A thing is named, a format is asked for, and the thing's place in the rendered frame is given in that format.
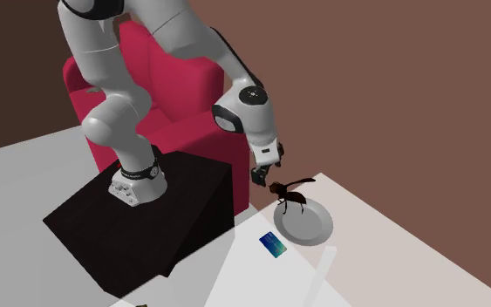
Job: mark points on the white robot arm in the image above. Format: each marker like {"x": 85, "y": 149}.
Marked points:
{"x": 119, "y": 110}

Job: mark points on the dark brown wasp figure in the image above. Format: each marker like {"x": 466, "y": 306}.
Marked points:
{"x": 294, "y": 197}

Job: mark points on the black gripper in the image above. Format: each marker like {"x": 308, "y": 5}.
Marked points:
{"x": 260, "y": 175}

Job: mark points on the blue card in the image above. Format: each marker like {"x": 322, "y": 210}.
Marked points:
{"x": 273, "y": 245}

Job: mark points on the grey round plate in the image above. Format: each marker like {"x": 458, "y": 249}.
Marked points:
{"x": 306, "y": 225}

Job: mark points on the red armchair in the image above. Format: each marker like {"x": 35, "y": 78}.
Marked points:
{"x": 185, "y": 89}

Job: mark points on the dark robot stand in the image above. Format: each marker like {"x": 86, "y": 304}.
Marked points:
{"x": 143, "y": 238}

